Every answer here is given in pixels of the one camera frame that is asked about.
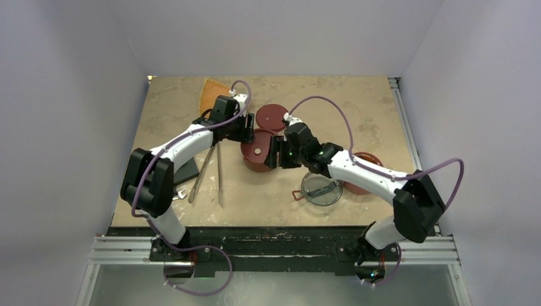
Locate dark red steel lunch pot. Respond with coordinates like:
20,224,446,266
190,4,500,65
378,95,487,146
243,157,272,173

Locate glass lid with red clasp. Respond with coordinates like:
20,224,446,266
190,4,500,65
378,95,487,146
292,172,343,207

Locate steel food tongs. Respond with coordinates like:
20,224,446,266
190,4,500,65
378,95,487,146
188,143,224,208

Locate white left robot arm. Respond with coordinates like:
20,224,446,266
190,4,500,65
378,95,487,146
120,94,254,261

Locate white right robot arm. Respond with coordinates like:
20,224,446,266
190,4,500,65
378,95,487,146
264,123,445,259

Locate woven bamboo basket tray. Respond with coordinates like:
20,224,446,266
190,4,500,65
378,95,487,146
199,79,230,115

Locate dark red round lid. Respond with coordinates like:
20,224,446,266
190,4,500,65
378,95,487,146
255,104,288,132

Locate steel wrench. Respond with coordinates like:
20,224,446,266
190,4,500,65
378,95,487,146
172,190,187,201

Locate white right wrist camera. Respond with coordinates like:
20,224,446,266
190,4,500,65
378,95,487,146
283,112,303,127

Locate black network switch box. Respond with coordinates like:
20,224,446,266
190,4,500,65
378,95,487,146
174,158,200,187

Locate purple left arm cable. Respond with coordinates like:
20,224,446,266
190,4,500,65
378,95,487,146
130,80,233,296

